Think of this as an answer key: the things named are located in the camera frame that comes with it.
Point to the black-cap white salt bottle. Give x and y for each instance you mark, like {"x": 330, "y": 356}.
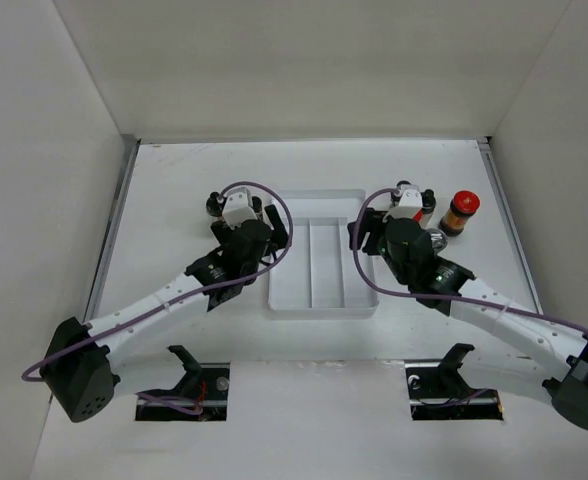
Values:
{"x": 396, "y": 195}

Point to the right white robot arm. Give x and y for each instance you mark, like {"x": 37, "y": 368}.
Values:
{"x": 557, "y": 348}

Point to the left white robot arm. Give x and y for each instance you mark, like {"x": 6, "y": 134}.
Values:
{"x": 87, "y": 365}

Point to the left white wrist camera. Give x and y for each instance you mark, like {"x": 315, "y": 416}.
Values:
{"x": 238, "y": 207}

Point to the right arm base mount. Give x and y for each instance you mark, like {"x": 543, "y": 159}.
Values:
{"x": 437, "y": 391}

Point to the black-cap dark spice bottle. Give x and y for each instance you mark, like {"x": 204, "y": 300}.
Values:
{"x": 428, "y": 202}

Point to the black-cap round spice bottle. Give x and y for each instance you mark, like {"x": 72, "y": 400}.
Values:
{"x": 215, "y": 204}

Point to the white divided organizer tray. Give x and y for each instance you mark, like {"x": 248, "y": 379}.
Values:
{"x": 318, "y": 280}

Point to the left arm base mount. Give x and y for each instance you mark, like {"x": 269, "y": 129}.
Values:
{"x": 200, "y": 394}

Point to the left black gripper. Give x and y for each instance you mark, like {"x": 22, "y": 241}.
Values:
{"x": 278, "y": 234}

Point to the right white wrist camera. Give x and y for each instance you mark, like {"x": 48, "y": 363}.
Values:
{"x": 409, "y": 205}

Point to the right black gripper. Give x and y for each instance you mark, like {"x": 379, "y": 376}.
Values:
{"x": 371, "y": 222}

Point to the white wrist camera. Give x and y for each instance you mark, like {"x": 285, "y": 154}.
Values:
{"x": 409, "y": 205}
{"x": 238, "y": 207}

